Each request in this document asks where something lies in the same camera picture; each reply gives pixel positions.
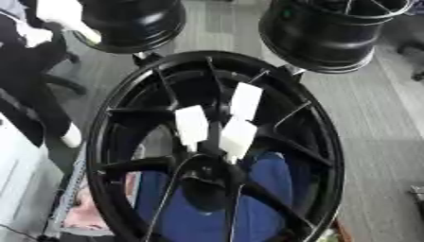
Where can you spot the white cabinet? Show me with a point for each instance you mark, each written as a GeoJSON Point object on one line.
{"type": "Point", "coordinates": [19, 176]}

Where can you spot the grey object on floor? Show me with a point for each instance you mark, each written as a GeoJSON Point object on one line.
{"type": "Point", "coordinates": [418, 197]}

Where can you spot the black wheel rim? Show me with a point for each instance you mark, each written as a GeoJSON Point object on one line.
{"type": "Point", "coordinates": [325, 38]}
{"type": "Point", "coordinates": [138, 22]}

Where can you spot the large black spoked wheel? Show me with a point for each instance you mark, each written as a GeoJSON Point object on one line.
{"type": "Point", "coordinates": [113, 186]}

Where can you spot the black chair base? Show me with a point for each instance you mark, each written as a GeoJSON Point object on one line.
{"type": "Point", "coordinates": [415, 47]}

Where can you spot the pink cloth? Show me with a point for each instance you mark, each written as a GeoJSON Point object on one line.
{"type": "Point", "coordinates": [84, 214]}

